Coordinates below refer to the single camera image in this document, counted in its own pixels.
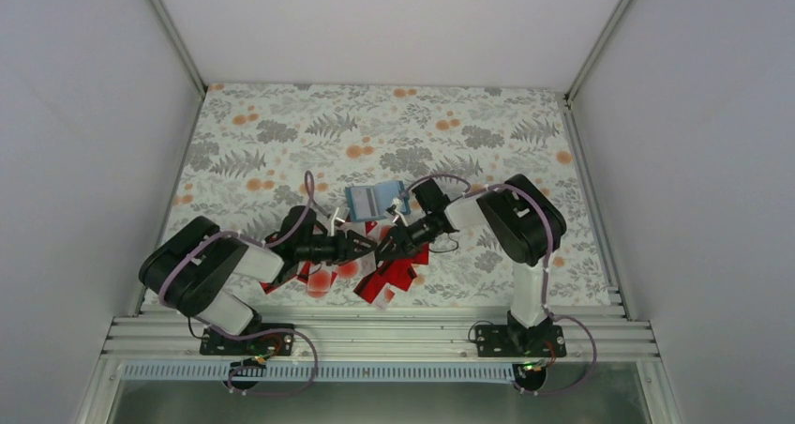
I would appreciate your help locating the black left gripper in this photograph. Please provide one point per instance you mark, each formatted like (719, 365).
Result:
(343, 249)

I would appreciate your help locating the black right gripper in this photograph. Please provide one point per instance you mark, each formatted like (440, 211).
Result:
(402, 239)

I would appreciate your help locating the blue leather card holder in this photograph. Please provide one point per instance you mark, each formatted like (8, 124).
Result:
(369, 203)

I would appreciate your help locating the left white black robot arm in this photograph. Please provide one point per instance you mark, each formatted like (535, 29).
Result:
(190, 272)

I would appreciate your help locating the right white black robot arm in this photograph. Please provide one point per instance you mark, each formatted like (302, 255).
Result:
(527, 226)

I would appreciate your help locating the red card lower centre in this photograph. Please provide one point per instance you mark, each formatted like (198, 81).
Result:
(378, 287)

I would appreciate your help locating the red card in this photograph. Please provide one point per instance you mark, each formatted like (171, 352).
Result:
(422, 256)
(378, 287)

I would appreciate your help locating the red card far right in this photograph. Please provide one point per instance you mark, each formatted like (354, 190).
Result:
(422, 256)

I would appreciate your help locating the white red-dot card lower left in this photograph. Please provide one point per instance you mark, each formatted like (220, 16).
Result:
(320, 280)

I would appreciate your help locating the floral patterned table mat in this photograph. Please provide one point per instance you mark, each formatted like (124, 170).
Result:
(253, 143)

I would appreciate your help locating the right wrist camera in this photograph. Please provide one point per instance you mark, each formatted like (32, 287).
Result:
(395, 210)

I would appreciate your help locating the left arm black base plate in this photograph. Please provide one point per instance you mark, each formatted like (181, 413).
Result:
(278, 342)

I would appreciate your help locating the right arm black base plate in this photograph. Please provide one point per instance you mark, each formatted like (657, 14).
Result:
(501, 341)

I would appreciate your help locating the blue slotted cable duct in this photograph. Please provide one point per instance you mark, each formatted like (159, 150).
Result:
(287, 371)

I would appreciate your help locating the aluminium rail base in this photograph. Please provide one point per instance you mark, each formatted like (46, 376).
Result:
(413, 334)

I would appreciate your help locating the aluminium corner post left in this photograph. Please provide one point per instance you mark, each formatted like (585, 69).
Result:
(180, 47)

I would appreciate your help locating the aluminium corner post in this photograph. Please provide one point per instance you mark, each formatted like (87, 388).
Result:
(180, 47)
(595, 53)

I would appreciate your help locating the aluminium corner post right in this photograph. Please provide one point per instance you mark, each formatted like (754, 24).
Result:
(595, 53)

